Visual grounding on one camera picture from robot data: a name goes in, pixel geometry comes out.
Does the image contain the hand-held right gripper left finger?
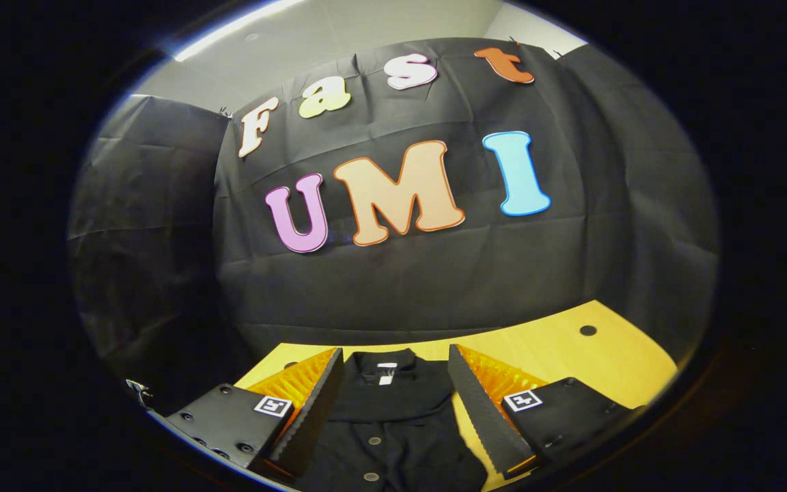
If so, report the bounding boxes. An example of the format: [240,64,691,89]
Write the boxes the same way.
[165,347,345,479]

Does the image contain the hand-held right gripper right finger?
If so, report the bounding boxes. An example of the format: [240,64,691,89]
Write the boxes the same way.
[447,344,644,478]

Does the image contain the black button-up jacket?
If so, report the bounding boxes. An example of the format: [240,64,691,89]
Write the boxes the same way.
[294,348,490,492]

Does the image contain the black backdrop cloth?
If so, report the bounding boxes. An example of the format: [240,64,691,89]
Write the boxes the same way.
[69,38,719,411]

